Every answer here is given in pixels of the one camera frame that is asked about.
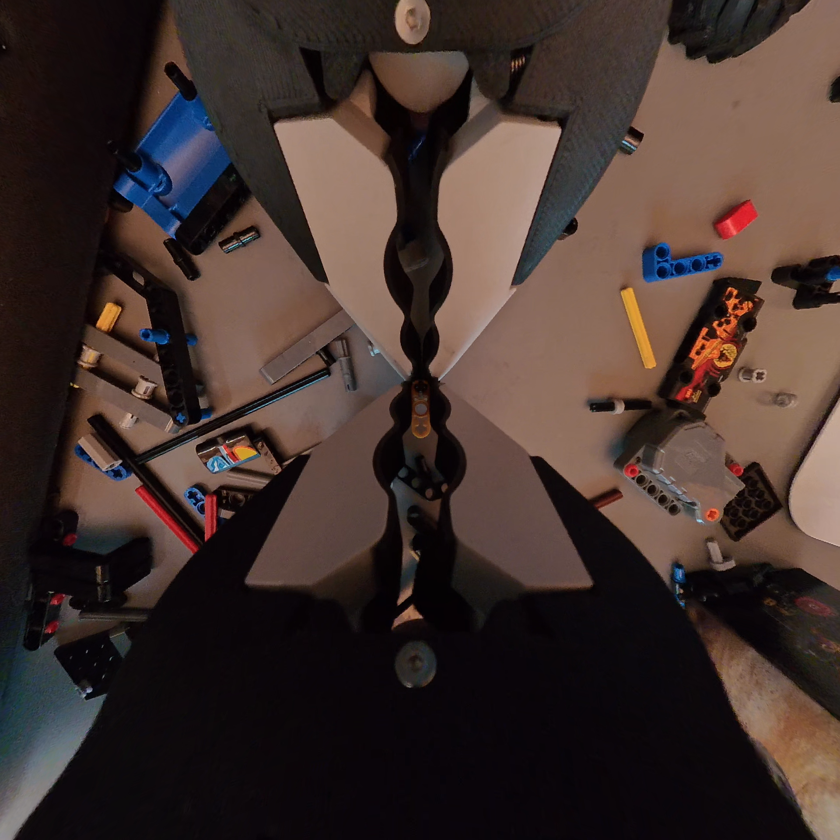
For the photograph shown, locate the short black toy axle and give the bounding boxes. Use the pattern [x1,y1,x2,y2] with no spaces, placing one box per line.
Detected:
[136,365,336,463]

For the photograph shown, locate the dark grey toy beam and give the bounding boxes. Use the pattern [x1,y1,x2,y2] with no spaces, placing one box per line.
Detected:
[259,309,358,392]

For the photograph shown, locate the grey axle tan connectors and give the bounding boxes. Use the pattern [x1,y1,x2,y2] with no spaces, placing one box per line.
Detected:
[73,302,178,434]

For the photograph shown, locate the white desk stand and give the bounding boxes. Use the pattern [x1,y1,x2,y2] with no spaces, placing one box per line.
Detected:
[788,394,840,550]

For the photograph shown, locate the grey panel colourful sticker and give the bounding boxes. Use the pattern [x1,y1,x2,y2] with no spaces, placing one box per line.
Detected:
[195,431,283,480]

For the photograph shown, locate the black toy frame block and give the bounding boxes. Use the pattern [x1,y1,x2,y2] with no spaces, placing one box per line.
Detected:
[24,532,154,607]

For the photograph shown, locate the long black toy axle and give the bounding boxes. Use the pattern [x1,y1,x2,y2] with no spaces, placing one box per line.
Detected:
[86,414,204,552]

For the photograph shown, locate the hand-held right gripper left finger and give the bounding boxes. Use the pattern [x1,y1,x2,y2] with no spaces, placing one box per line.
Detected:
[245,384,405,631]

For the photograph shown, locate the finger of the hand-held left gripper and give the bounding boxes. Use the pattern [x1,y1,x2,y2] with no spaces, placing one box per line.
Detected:
[271,109,410,384]
[428,105,568,382]

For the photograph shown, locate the black beam blue pins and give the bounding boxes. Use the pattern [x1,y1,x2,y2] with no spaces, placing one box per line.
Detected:
[99,256,214,427]

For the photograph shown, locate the grey desk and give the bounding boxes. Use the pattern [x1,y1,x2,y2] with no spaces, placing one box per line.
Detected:
[27,0,840,788]

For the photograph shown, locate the small red toy brick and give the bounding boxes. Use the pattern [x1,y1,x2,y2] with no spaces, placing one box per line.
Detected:
[714,200,760,240]

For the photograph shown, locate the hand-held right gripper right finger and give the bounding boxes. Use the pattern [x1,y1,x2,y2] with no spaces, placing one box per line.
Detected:
[440,388,594,628]

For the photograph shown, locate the black panel flame sticker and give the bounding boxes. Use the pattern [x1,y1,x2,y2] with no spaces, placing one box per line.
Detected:
[657,279,766,405]

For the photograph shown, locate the black wheel red rim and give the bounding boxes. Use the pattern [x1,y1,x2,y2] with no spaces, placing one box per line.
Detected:
[667,0,812,64]

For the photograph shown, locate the yellow toy axle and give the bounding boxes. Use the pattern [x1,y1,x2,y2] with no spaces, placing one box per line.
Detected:
[620,287,658,371]

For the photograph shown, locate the small blue toy beam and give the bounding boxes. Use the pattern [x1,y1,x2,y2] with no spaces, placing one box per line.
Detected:
[641,243,725,283]

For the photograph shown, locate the grey toy pull-back motor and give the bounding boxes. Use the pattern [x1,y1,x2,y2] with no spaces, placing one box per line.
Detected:
[617,407,746,526]

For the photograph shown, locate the black blue toy pin piece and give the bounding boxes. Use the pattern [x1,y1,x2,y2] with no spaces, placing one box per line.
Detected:
[670,558,775,607]

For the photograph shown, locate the monster truck toy set box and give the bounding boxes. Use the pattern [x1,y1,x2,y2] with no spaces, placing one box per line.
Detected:
[683,604,840,840]

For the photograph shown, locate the black grille toy panel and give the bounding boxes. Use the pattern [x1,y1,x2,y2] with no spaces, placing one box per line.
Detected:
[53,630,132,699]
[720,462,784,542]

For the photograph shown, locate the black perforated board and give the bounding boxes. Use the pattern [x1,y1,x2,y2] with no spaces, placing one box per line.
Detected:
[0,0,172,683]

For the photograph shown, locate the black toy shaft orange collar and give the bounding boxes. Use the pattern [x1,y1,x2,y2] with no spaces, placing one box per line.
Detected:
[407,378,437,441]

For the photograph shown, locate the blue toy scoop piece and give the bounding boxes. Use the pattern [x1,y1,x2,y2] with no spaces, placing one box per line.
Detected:
[109,92,250,254]

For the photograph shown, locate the black toy piece red pin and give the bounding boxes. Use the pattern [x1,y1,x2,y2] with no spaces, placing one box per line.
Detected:
[771,256,840,311]

